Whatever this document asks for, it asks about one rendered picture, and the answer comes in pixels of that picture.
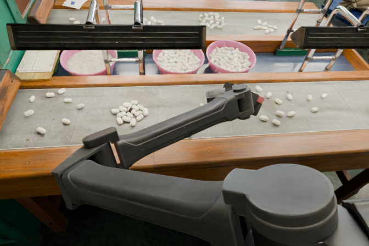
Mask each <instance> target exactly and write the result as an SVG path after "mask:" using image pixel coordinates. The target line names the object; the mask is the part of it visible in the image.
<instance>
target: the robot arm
mask: <svg viewBox="0 0 369 246"><path fill-rule="evenodd" d="M264 99H265V98H264V97H261V96H259V95H258V94H256V93H254V92H251V88H250V87H248V86H246V85H245V84H244V83H243V84H242V83H239V84H236V85H235V84H233V83H229V82H225V84H224V86H223V88H220V89H216V90H211V91H206V100H207V104H205V105H202V106H201V107H198V108H195V109H192V110H190V111H187V112H185V113H183V114H180V115H177V116H174V117H172V118H170V119H167V120H165V121H162V122H159V123H157V124H155V125H152V126H149V127H147V128H144V129H142V130H139V131H136V132H133V133H129V134H125V135H119V134H118V131H117V128H116V127H114V126H112V127H109V128H106V129H104V130H101V131H98V132H95V133H93V134H90V135H88V136H86V137H84V138H83V139H82V142H83V146H82V147H81V148H79V149H78V150H77V151H75V152H74V153H73V154H71V155H70V156H69V157H68V158H67V159H65V160H64V161H63V162H62V163H61V164H59V165H58V166H57V167H56V168H55V169H53V170H52V171H51V173H52V175H53V176H54V178H55V180H56V182H57V185H58V187H59V188H60V189H61V194H62V196H63V198H64V201H65V203H66V204H65V205H66V207H67V208H68V209H71V210H75V209H76V208H77V207H78V206H80V205H81V204H88V205H93V206H97V207H100V208H103V209H107V210H110V211H113V212H116V213H119V214H123V215H127V216H130V217H134V218H136V219H140V220H143V221H146V222H150V223H154V224H156V225H159V226H163V227H167V228H170V229H173V230H176V231H180V232H183V233H186V234H190V235H192V236H195V237H198V238H200V239H203V240H205V241H207V242H209V243H212V244H213V245H215V246H369V198H362V199H352V200H342V206H340V205H338V204H337V198H336V195H335V194H334V189H333V185H332V183H331V181H330V180H329V179H328V177H327V176H325V175H324V174H323V173H321V172H319V171H318V170H315V169H313V168H311V167H308V166H304V165H299V164H274V165H270V166H265V167H263V168H260V169H258V170H249V169H239V168H235V169H233V170H232V171H231V172H230V173H229V174H228V175H227V176H226V178H225V179H224V181H200V180H193V179H188V178H180V177H173V176H166V175H159V174H151V173H147V172H140V171H133V170H130V167H131V166H132V165H133V164H134V163H136V162H137V161H139V160H140V159H142V158H144V157H145V156H147V155H149V154H151V153H154V152H156V151H158V150H160V149H163V148H165V147H167V146H169V145H171V144H174V143H176V142H178V141H180V140H183V139H185V138H187V137H189V136H192V135H194V134H196V133H198V132H200V131H203V130H205V129H207V128H210V127H212V126H214V125H217V124H220V123H222V122H226V121H233V120H235V119H240V120H246V119H249V118H250V116H251V115H254V116H257V114H258V112H259V110H260V108H261V106H262V104H263V102H264ZM110 143H111V144H114V146H115V149H116V152H117V155H118V157H119V160H120V163H118V164H117V162H116V159H115V156H114V153H113V150H112V147H111V145H110Z"/></svg>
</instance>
